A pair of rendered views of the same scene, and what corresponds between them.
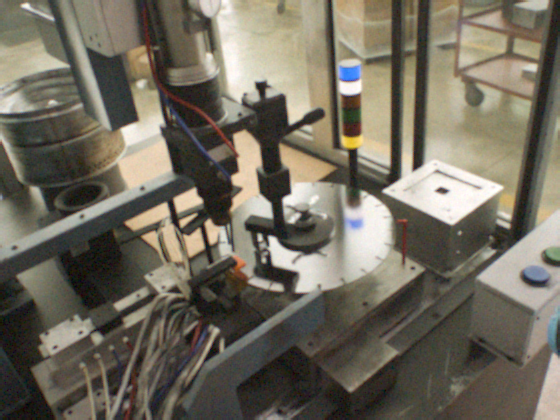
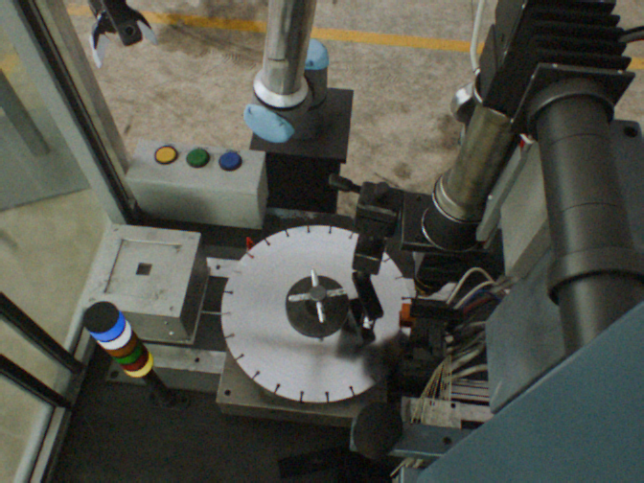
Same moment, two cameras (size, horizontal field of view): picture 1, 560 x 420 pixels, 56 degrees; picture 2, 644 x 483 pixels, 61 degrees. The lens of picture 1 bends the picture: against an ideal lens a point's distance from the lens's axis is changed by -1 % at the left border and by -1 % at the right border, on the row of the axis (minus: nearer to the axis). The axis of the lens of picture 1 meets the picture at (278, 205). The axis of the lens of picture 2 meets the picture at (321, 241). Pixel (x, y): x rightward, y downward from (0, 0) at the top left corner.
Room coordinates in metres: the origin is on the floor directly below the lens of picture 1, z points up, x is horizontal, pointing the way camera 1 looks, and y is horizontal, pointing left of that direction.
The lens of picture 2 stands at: (1.09, 0.19, 1.82)
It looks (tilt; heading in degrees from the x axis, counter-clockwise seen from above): 59 degrees down; 218
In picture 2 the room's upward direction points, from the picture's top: 3 degrees clockwise
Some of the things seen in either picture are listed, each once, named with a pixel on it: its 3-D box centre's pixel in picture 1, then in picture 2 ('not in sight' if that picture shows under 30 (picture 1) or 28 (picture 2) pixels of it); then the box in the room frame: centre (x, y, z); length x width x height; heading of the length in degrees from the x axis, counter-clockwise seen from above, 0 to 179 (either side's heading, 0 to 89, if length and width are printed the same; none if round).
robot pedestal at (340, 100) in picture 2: not in sight; (303, 199); (0.33, -0.48, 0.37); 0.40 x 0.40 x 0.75; 35
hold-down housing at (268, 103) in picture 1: (268, 141); (374, 229); (0.72, 0.00, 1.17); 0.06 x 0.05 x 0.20; 116
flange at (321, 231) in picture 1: (304, 224); (317, 303); (0.79, -0.04, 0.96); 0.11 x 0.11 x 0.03
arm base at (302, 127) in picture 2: not in sight; (303, 104); (0.33, -0.48, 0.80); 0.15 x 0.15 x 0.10
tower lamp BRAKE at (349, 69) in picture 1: (349, 70); (104, 321); (1.06, -0.18, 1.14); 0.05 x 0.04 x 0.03; 35
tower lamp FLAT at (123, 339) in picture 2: (350, 84); (111, 330); (1.06, -0.18, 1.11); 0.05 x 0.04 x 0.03; 35
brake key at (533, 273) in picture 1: (535, 277); (230, 162); (0.64, -0.42, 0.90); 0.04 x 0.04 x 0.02
